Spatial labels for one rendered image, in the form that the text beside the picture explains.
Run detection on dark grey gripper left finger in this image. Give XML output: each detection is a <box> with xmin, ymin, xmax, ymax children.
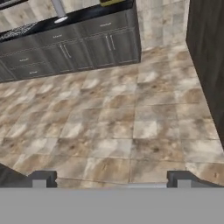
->
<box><xmin>0</xmin><ymin>162</ymin><xmax>59</xmax><ymax>188</ymax></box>

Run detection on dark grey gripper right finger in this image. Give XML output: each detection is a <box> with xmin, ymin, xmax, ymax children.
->
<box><xmin>166</xmin><ymin>170</ymin><xmax>224</xmax><ymax>188</ymax></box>

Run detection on tall dark wooden cabinet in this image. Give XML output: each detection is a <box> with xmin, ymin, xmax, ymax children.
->
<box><xmin>185</xmin><ymin>0</ymin><xmax>224</xmax><ymax>138</ymax></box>

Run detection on dark grey cupboard run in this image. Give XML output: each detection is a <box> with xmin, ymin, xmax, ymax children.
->
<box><xmin>0</xmin><ymin>0</ymin><xmax>143</xmax><ymax>84</ymax></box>

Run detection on black speckled hob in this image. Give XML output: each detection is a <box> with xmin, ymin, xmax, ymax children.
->
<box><xmin>0</xmin><ymin>22</ymin><xmax>39</xmax><ymax>42</ymax></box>

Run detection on grey metal tap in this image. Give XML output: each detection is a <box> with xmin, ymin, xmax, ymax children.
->
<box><xmin>51</xmin><ymin>0</ymin><xmax>67</xmax><ymax>18</ymax></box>

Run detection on yellow-green object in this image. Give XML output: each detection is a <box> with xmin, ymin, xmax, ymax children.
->
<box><xmin>100</xmin><ymin>0</ymin><xmax>130</xmax><ymax>8</ymax></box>

